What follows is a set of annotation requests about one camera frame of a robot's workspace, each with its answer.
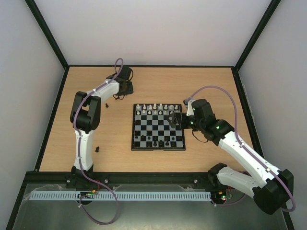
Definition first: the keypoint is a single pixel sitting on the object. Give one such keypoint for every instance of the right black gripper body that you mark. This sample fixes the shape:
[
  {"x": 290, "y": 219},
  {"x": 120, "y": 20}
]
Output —
[{"x": 178, "y": 120}]

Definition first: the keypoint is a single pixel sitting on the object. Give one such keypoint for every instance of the black folding chess board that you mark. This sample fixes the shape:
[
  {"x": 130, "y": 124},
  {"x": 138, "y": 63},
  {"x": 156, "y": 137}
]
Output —
[{"x": 156, "y": 126}]

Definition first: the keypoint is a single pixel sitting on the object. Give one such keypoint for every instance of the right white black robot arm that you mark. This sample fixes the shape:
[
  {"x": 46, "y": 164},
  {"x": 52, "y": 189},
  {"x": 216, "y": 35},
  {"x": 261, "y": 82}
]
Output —
[{"x": 266, "y": 184}]

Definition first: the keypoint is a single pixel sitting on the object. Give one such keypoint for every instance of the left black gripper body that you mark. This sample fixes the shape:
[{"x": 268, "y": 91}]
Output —
[{"x": 129, "y": 90}]

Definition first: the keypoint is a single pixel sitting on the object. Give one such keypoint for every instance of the black aluminium frame rail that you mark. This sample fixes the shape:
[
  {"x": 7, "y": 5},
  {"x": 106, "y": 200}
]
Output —
[{"x": 197, "y": 180}]

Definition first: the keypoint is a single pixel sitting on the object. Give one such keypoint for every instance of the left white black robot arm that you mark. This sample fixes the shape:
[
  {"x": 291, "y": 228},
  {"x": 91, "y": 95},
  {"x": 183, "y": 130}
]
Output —
[{"x": 86, "y": 113}]

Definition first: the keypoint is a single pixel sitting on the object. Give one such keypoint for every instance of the light blue slotted cable duct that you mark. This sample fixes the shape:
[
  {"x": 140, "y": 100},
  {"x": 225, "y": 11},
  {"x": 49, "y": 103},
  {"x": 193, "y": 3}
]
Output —
[{"x": 121, "y": 196}]

